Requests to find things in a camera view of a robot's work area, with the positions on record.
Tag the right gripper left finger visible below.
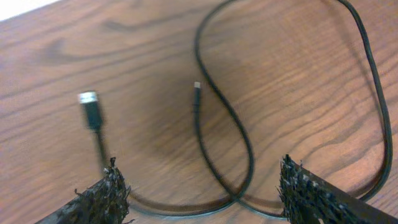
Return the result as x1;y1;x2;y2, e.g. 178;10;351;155
37;157;131;224

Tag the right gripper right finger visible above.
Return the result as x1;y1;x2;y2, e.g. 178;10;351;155
279;155;397;224

